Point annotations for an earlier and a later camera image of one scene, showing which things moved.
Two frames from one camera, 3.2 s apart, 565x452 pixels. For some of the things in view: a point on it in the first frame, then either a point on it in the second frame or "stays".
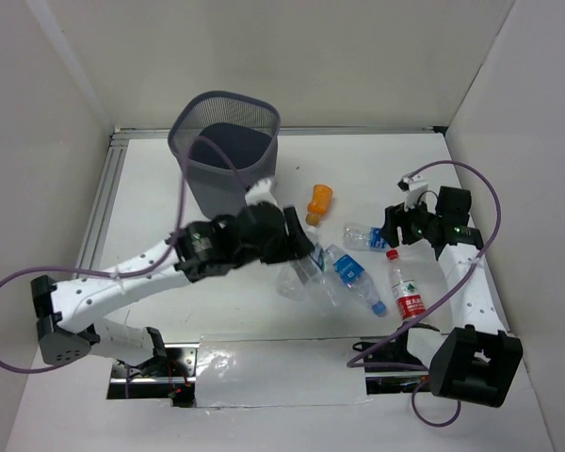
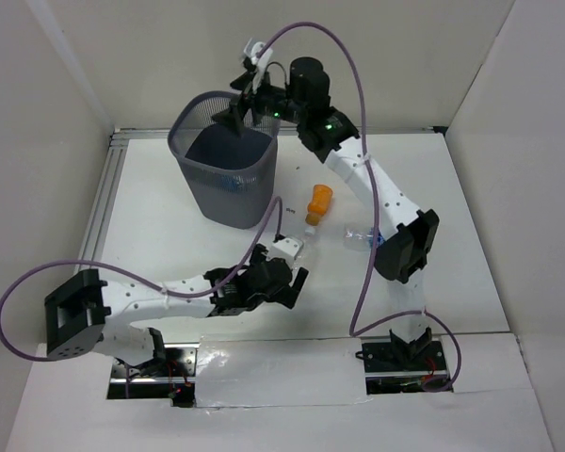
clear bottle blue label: x=361 y=236 stays
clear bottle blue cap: x=338 y=264 → x=236 y=184
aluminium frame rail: x=119 y=140 stays
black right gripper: x=395 y=216 → x=234 y=117
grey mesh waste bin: x=249 y=131 stays
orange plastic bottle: x=320 y=204 stays
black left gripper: x=291 y=234 → x=282 y=282
